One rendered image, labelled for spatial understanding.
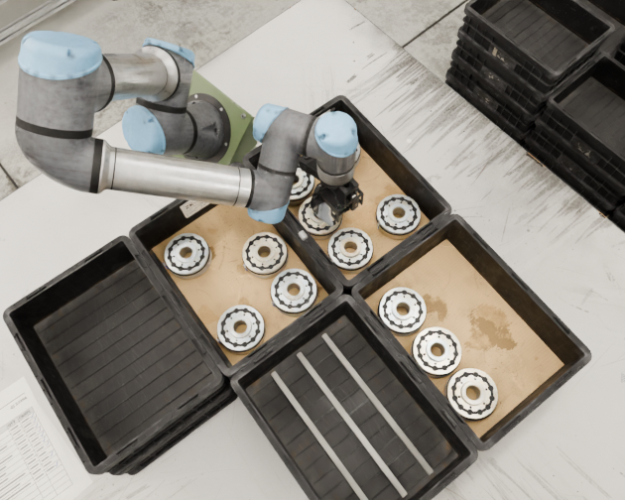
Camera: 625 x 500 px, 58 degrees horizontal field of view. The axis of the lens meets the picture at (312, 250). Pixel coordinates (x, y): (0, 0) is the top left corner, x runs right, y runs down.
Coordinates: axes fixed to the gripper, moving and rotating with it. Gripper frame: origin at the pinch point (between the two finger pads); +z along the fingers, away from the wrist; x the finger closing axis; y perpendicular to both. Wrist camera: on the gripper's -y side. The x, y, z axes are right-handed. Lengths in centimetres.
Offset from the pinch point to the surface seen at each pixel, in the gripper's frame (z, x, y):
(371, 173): 2.0, 14.6, -1.9
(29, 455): 15, -87, 1
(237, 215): 2.0, -17.7, -13.0
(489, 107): 58, 91, -18
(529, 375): 2, 9, 56
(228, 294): 2.0, -30.6, 1.9
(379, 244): 1.9, 3.8, 13.8
